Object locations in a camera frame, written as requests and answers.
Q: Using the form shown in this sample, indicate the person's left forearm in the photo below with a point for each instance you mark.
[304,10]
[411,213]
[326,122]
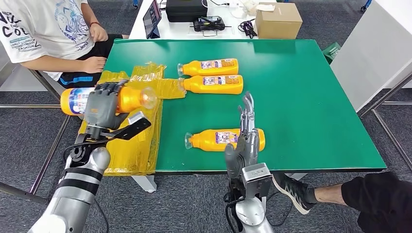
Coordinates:
[87,14]

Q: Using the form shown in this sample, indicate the green box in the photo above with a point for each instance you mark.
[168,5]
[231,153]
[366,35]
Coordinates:
[331,52]

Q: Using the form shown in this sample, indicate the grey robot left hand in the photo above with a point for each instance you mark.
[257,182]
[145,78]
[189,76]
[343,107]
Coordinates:
[103,107]

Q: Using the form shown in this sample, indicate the person's right hand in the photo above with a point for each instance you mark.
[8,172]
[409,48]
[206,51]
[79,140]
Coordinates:
[94,65]

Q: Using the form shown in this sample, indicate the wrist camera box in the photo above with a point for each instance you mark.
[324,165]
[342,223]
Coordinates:
[257,181]
[140,123]

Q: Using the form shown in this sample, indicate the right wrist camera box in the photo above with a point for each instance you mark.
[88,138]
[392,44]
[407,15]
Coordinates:
[257,181]

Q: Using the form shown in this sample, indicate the brown cardboard box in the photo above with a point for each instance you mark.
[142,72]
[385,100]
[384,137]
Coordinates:
[278,25]

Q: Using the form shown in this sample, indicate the white side table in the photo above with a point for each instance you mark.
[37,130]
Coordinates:
[373,48]

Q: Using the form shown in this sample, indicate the person's right forearm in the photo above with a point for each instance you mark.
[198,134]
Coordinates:
[51,62]

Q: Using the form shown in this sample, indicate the person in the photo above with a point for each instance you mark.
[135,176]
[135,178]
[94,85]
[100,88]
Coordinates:
[379,199]
[42,29]

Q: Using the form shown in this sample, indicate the white table foot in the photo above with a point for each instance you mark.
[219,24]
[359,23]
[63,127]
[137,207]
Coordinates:
[297,176]
[146,184]

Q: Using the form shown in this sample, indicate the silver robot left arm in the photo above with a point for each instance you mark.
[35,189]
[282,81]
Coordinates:
[77,193]

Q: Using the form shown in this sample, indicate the black handheld controller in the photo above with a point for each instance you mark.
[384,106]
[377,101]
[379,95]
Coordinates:
[208,24]

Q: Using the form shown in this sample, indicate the white desk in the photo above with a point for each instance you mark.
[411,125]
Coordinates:
[177,30]

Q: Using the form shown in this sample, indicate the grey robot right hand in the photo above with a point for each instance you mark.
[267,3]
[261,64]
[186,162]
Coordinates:
[246,148]

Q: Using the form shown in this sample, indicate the black carrying case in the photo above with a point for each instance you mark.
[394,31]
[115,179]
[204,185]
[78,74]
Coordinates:
[186,10]

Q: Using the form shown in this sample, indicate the orange detergent bottle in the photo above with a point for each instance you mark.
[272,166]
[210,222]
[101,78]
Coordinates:
[212,88]
[209,70]
[206,141]
[132,100]

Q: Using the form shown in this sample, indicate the metal table frame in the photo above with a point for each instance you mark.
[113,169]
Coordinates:
[384,96]

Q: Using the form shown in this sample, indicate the white paper slip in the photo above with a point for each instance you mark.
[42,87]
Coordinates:
[266,7]

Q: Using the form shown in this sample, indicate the yellow taped cardboard sheet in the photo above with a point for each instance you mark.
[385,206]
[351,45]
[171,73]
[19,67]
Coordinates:
[141,144]

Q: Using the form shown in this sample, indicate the clear plastic bag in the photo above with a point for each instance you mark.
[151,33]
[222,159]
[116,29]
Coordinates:
[238,10]

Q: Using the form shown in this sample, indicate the black tablet with stand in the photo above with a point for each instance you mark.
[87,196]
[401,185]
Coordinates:
[151,17]

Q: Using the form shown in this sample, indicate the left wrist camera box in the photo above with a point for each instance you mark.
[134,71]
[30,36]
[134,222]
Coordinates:
[140,123]

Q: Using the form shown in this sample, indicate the blue caster leg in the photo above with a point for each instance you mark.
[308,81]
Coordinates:
[367,4]

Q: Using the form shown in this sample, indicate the person's left hand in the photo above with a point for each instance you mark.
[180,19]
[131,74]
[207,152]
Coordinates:
[98,32]

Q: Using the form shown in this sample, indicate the black sneaker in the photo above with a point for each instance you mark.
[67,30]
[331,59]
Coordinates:
[291,191]

